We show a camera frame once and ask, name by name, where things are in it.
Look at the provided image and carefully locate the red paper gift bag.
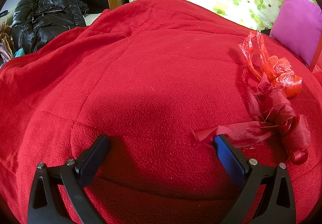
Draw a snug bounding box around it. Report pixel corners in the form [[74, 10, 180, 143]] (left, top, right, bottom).
[[309, 36, 322, 82]]

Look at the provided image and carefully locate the black puffer jacket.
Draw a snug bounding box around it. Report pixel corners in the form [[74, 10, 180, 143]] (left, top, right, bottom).
[[11, 0, 89, 54]]

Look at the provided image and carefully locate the magenta pillow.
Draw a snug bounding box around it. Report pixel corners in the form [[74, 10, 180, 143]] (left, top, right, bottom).
[[270, 0, 321, 66]]

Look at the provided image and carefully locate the red plastic bag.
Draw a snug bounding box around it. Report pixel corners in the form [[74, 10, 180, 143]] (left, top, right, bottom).
[[238, 30, 302, 97]]

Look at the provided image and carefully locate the red fleece blanket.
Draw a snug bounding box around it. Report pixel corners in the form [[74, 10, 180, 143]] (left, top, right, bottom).
[[0, 0, 322, 224]]

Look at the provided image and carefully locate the striped brown scarf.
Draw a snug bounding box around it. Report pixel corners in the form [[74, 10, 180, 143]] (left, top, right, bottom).
[[0, 23, 13, 63]]

